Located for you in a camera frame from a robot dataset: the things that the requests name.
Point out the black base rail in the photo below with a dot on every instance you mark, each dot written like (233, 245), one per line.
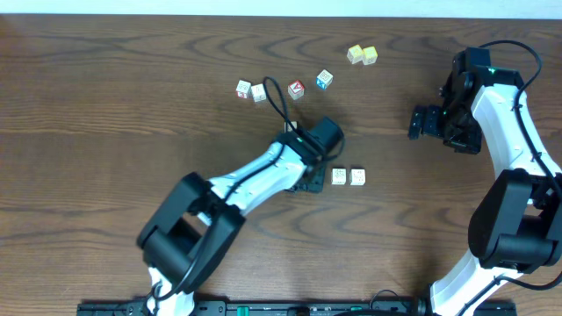
(222, 308)

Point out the plain white block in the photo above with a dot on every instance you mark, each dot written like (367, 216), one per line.
(258, 93)

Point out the blue and white block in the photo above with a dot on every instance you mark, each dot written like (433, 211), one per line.
(324, 79)

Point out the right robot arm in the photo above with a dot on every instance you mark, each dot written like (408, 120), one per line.
(516, 229)

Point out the bright yellow block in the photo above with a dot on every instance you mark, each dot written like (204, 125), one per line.
(370, 55)

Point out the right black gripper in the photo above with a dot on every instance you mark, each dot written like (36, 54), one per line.
(467, 144)

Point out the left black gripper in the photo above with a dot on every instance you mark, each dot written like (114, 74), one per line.
(310, 183)

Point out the red letter A block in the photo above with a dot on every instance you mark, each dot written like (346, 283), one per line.
(296, 89)

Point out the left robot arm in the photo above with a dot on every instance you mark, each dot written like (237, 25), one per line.
(187, 237)

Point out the pale yellow block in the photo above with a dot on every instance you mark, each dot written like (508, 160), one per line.
(355, 54)

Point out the white block red side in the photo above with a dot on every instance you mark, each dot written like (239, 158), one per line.
(243, 89)

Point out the yellow block centre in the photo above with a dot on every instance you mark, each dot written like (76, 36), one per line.
(288, 127)

